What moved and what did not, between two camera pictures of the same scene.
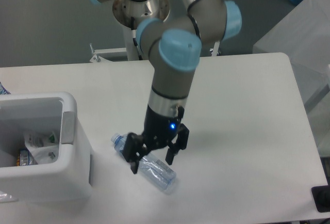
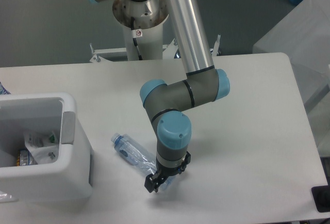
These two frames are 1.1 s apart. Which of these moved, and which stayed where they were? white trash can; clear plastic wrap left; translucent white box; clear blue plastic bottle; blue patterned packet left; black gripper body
Moved: black gripper body
Stayed: clear plastic wrap left; white trash can; translucent white box; clear blue plastic bottle; blue patterned packet left
